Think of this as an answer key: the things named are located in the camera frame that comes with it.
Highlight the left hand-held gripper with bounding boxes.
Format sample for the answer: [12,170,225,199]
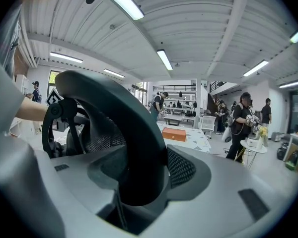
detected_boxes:
[45,87,65,107]

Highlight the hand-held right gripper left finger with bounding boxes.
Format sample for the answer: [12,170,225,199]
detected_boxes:
[0,132,127,238]

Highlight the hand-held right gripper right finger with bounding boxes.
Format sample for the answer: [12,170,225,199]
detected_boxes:
[141,144,298,238]

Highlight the black mesh office chair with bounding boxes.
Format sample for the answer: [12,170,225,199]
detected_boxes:
[41,69,212,236]

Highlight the person's left forearm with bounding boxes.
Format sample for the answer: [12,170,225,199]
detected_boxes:
[15,99,49,122]

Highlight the white mesh chair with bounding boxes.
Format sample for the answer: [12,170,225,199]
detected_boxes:
[200,115,217,140]

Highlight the white shelf unit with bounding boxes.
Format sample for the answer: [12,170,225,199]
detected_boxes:
[14,74,30,95]

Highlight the ceiling tube light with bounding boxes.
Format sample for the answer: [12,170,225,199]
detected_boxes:
[242,59,270,77]
[278,81,298,89]
[94,0,145,21]
[289,28,298,44]
[49,52,83,64]
[156,49,174,71]
[103,68,126,79]

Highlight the person's grey shirt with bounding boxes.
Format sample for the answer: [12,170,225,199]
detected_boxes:
[0,2,25,136]

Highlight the white round side table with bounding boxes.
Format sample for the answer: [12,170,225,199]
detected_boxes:
[239,139,268,170]

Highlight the white box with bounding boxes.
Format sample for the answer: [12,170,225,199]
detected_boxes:
[245,135,263,149]

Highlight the white patterned table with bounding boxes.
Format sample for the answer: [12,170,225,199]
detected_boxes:
[156,122,212,154]

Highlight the black bag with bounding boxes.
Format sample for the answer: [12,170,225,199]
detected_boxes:
[277,144,289,161]

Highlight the yellow flowers in vase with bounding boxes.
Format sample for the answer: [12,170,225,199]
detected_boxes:
[258,125,269,148]

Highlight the grey storage box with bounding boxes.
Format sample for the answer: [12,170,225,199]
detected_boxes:
[271,131,285,142]

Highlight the orange box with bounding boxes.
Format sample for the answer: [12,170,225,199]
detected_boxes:
[161,127,187,142]

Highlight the dark staircase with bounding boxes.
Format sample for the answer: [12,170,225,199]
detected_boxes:
[207,80,226,114]

